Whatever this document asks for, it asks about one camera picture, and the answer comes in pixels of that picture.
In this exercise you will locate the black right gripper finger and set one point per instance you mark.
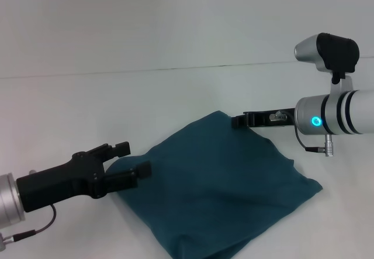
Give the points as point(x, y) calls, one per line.
point(239, 121)

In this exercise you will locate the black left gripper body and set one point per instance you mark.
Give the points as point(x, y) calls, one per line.
point(58, 183)

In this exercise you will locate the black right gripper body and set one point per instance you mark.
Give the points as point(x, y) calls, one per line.
point(260, 120)

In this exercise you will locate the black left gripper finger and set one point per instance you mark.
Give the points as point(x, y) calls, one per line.
point(144, 169)
point(121, 148)

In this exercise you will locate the teal blue shirt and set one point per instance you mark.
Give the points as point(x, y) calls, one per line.
point(219, 183)

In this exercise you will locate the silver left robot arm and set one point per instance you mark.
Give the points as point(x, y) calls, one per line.
point(10, 202)

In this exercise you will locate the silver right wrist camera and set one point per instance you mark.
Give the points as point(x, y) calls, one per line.
point(330, 51)

